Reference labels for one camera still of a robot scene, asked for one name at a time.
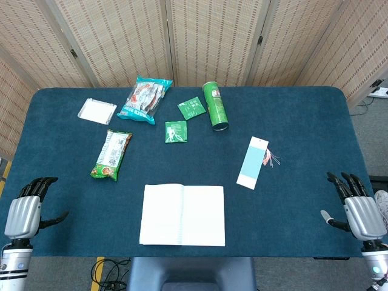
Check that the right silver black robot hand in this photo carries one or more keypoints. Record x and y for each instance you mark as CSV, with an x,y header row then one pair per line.
x,y
365,215

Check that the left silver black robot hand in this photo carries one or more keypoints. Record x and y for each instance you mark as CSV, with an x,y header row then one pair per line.
x,y
22,215

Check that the white blue tasselled bookmark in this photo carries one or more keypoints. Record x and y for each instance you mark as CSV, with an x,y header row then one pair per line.
x,y
253,163

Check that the white lined notebook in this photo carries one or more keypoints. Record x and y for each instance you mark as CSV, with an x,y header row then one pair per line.
x,y
200,215

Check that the white sneaker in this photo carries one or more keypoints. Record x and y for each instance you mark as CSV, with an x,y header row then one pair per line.
x,y
382,203

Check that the green white snack bag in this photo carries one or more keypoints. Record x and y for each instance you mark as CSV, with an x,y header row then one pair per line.
x,y
110,154

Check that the dark blue table cloth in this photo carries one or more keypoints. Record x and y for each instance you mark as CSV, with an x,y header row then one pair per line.
x,y
288,121

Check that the white power strip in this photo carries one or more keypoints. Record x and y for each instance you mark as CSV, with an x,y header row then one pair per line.
x,y
380,92

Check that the white plastic tray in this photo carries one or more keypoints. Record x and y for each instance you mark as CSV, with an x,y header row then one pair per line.
x,y
96,110

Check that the teal snack bag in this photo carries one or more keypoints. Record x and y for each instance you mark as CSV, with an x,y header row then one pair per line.
x,y
142,101

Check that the green sachet with figure print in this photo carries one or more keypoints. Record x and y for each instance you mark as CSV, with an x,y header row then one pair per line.
x,y
175,131

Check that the dark blue chair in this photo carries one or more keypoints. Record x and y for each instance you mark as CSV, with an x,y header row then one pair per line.
x,y
191,272

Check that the green chip can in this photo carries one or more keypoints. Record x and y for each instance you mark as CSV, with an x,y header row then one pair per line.
x,y
215,106

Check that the green sachet with white print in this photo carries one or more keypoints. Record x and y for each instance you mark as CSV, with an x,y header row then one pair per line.
x,y
191,108

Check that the bamboo folding screen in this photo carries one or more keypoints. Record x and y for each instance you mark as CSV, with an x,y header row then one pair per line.
x,y
212,39

